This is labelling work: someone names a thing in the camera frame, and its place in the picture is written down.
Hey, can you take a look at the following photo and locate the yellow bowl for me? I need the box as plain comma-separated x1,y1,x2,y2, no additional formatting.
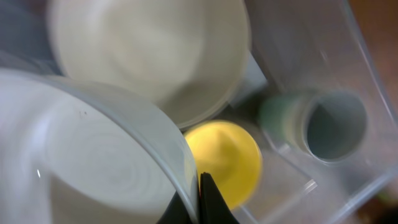
184,120,263,210

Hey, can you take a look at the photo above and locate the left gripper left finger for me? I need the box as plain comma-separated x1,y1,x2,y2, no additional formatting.
157,192,190,224

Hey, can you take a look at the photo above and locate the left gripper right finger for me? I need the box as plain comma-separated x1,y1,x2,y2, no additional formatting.
200,172,239,224

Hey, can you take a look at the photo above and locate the white bowl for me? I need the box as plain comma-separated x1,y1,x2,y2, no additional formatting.
1,68,199,223

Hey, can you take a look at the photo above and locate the white label in bin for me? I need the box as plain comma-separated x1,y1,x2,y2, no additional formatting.
229,53,267,107

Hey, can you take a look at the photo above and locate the grey plastic cup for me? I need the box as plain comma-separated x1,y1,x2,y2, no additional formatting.
294,91,368,163

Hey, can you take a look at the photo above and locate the clear plastic storage bin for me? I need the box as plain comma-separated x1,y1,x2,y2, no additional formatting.
0,0,398,224

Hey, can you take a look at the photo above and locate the green plastic cup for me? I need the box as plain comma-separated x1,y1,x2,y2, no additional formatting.
258,94,297,141

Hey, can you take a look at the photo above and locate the cream white plate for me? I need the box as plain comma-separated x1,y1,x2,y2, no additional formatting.
47,0,251,128

